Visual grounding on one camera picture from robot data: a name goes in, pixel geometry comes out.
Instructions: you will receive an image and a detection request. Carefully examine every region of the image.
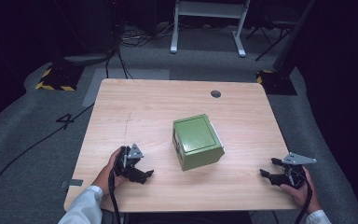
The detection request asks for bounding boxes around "person's right hand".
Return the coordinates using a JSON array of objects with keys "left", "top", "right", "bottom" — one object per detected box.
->
[{"left": 279, "top": 165, "right": 323, "bottom": 216}]

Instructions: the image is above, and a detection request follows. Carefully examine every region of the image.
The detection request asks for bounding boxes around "white metal stand frame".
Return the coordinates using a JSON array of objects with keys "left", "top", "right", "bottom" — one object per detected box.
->
[{"left": 170, "top": 0, "right": 252, "bottom": 59}]

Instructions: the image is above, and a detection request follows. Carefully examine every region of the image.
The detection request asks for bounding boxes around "green box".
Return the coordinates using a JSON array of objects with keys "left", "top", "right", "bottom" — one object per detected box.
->
[{"left": 172, "top": 113, "right": 226, "bottom": 172}]

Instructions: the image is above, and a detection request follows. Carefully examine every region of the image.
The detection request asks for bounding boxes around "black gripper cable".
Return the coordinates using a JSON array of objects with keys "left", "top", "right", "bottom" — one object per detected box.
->
[
  {"left": 294, "top": 176, "right": 314, "bottom": 224},
  {"left": 107, "top": 167, "right": 123, "bottom": 224}
]

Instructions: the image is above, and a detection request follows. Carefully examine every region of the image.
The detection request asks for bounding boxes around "black tripod stand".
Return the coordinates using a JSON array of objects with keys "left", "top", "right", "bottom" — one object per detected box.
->
[{"left": 245, "top": 18, "right": 294, "bottom": 62}]

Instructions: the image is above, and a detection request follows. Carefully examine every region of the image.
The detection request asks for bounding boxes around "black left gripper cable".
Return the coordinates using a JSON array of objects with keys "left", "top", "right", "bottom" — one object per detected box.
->
[{"left": 107, "top": 167, "right": 123, "bottom": 224}]

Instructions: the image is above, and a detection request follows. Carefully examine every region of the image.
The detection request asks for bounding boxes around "bundle of floor cables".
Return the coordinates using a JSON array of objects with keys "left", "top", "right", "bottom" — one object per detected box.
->
[{"left": 104, "top": 21, "right": 181, "bottom": 80}]

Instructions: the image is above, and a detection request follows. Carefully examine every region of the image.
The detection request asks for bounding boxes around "black slanted pole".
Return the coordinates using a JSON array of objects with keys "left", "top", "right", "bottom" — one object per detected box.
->
[{"left": 272, "top": 0, "right": 317, "bottom": 73}]

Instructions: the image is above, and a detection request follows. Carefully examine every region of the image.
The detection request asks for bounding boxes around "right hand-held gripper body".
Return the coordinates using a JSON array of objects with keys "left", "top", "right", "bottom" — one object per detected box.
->
[{"left": 279, "top": 151, "right": 318, "bottom": 190}]

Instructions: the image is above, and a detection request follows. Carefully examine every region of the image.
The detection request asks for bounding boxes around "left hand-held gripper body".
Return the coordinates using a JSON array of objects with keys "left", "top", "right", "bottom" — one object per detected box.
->
[{"left": 114, "top": 143, "right": 145, "bottom": 184}]

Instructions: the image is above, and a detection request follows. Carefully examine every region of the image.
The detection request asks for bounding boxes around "long black floor cable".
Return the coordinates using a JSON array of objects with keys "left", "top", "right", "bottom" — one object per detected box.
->
[{"left": 0, "top": 103, "right": 95, "bottom": 216}]

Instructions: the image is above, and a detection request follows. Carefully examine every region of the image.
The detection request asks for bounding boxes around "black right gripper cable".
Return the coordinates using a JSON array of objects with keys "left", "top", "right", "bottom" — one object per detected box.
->
[{"left": 294, "top": 176, "right": 314, "bottom": 224}]

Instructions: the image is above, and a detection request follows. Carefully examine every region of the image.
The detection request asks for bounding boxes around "black yellow striped stand base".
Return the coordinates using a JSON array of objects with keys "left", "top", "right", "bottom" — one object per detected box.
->
[
  {"left": 255, "top": 69, "right": 298, "bottom": 96},
  {"left": 34, "top": 60, "right": 86, "bottom": 92}
]

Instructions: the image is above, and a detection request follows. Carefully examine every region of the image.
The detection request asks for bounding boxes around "grey tape strip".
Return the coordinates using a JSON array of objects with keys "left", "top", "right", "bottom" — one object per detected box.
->
[{"left": 60, "top": 178, "right": 85, "bottom": 189}]

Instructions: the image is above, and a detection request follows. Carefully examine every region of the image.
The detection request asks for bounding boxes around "grey round stand base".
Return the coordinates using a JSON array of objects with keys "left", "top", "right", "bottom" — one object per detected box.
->
[{"left": 62, "top": 52, "right": 110, "bottom": 66}]

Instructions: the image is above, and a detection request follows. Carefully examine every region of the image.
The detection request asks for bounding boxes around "person's left hand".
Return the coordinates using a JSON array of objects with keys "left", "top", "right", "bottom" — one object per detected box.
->
[{"left": 92, "top": 147, "right": 128, "bottom": 196}]

